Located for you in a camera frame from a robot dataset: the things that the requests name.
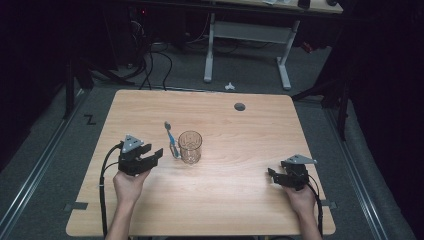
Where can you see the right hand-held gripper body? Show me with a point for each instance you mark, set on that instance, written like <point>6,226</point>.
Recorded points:
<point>297,176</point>

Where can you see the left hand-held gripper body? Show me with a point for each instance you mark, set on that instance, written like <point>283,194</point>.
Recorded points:
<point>131,160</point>

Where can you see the blue toothbrush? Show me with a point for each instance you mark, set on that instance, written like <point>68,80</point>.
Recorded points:
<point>171,139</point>

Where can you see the clear glass mug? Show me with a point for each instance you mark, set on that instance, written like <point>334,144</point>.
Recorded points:
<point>190,148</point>

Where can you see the person's right hand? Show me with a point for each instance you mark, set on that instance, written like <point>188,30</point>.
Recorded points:
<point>301,199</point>

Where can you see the person's left hand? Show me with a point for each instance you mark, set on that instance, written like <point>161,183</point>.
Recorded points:
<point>128,188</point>

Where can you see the grey tape strip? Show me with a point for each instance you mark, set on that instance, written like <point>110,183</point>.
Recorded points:
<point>76,206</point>
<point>329,204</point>

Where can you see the grey table grommet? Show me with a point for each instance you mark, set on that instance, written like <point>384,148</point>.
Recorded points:
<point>239,107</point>

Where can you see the black metal stand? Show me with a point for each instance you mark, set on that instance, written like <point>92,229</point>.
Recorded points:
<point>70,90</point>
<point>341,106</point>

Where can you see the small white floor object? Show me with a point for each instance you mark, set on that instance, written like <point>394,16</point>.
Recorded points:
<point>229,87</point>

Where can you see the small red object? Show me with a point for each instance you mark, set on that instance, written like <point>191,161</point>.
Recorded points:
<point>307,47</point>

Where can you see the dark computer tower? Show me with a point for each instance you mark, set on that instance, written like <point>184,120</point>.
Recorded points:
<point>138,30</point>

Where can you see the small black device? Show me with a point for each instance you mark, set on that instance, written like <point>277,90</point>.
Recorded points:
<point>303,3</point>

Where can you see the white papers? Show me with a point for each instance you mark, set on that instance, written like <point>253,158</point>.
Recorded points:
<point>276,1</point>

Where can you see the metal floor rail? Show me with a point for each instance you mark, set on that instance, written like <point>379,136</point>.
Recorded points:
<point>360,186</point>
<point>36,170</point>

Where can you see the desk with white frame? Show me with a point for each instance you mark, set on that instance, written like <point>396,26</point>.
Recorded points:
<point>248,31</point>

